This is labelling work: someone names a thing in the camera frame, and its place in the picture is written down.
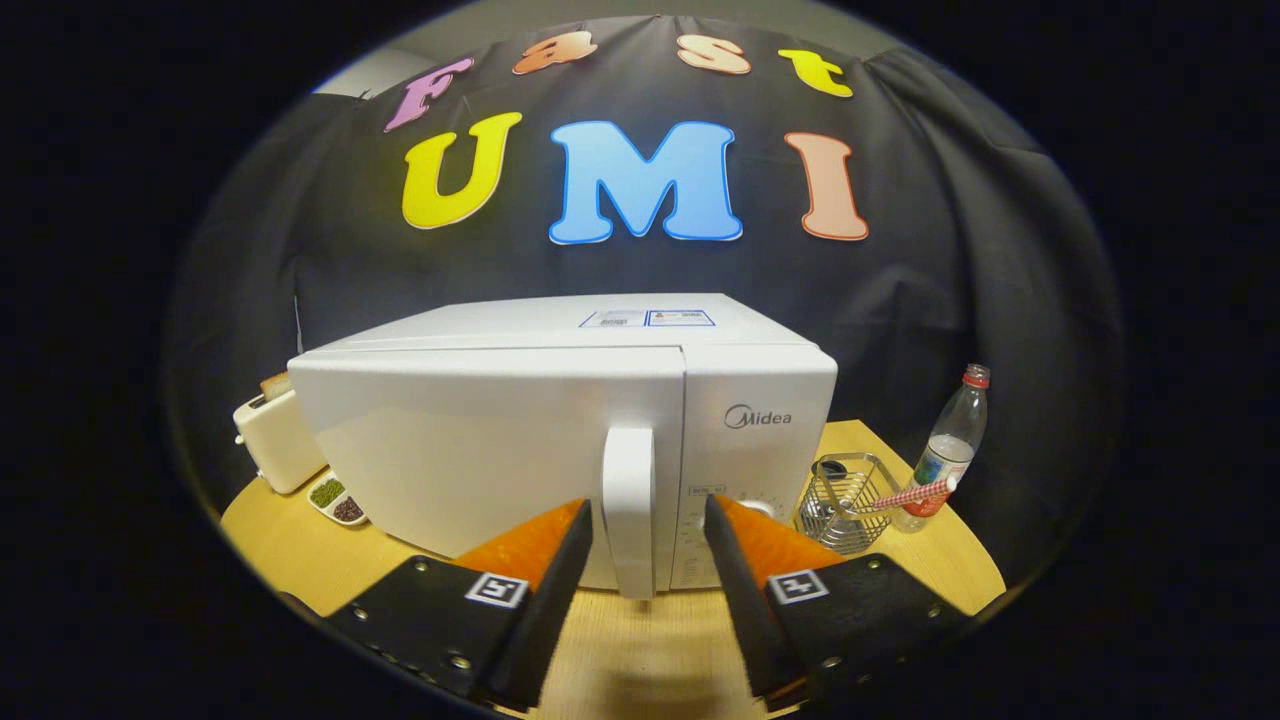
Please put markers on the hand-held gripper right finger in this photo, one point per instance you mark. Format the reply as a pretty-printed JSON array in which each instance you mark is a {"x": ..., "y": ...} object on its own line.
[{"x": 740, "y": 600}]

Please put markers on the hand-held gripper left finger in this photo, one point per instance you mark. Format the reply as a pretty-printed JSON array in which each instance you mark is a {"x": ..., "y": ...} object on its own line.
[{"x": 555, "y": 600}]

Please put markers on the white toaster oven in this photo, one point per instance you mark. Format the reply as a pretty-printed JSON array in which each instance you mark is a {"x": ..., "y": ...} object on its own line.
[{"x": 480, "y": 440}]

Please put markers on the cream pop-up toaster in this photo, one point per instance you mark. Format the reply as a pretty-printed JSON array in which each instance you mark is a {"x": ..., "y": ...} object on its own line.
[{"x": 280, "y": 440}]

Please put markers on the red checked stick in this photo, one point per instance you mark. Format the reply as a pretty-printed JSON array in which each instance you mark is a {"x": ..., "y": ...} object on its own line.
[{"x": 915, "y": 493}]

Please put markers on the white divided bean dish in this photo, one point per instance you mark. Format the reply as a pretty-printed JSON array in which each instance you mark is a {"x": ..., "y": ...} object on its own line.
[{"x": 335, "y": 497}]

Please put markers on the clear plastic water bottle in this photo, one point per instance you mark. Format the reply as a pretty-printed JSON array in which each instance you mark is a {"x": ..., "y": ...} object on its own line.
[{"x": 950, "y": 430}]

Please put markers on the toasted bread slice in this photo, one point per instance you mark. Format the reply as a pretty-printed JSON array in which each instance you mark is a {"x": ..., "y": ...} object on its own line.
[{"x": 275, "y": 385}]

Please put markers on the black backdrop cloth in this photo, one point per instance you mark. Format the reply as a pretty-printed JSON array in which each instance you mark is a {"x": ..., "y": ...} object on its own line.
[{"x": 950, "y": 250}]

